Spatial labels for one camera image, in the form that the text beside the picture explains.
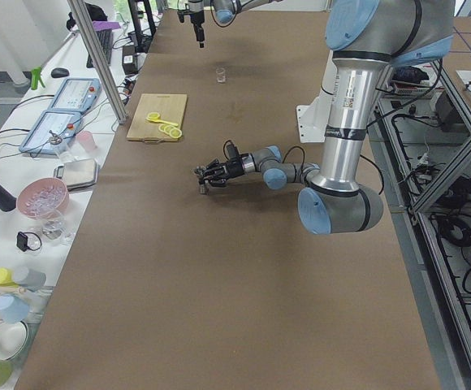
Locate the yellow cup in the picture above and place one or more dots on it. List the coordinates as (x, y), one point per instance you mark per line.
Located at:
(6, 276)

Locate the clear glass measuring cup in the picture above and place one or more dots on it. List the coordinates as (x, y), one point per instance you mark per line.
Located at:
(221, 75)

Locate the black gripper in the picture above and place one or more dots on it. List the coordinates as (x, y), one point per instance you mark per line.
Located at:
(233, 168)
(196, 19)

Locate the steel double jigger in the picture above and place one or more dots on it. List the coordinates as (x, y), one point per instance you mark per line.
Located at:
(199, 173)

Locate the white bowl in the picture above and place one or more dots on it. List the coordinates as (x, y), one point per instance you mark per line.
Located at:
(13, 338)

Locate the pink bowl with ice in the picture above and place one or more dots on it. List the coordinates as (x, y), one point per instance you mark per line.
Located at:
(42, 197)

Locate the metal tray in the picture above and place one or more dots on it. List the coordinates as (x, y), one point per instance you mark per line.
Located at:
(79, 174)

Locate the near teach pendant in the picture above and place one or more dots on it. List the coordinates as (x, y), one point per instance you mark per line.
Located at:
(65, 124)

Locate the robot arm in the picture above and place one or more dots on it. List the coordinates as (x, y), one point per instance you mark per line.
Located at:
(223, 13)
(364, 37)

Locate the aluminium frame post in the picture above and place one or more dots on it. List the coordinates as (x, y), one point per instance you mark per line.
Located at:
(93, 46)

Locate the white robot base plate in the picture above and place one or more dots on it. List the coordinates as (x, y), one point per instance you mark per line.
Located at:
(311, 123)

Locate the wine glass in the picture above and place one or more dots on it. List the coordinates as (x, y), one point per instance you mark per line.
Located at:
(54, 225)

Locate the teach pendant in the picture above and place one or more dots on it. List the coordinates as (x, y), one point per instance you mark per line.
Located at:
(76, 95)
(65, 124)

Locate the middle lemon slice in row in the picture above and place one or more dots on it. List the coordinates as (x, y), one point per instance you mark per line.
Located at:
(169, 130)

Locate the blue cup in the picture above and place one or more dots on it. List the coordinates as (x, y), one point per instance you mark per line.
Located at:
(13, 309)

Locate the pink cup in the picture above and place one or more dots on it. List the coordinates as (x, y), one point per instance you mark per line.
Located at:
(86, 140)

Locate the wooden cutting board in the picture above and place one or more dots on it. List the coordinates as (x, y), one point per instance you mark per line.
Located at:
(170, 107)

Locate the grey cup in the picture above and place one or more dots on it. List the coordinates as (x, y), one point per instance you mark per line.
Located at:
(28, 277)

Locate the end lemon slice in row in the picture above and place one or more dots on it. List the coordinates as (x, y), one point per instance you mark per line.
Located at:
(175, 133)

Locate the far teach pendant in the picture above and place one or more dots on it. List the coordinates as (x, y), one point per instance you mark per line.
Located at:
(76, 95)

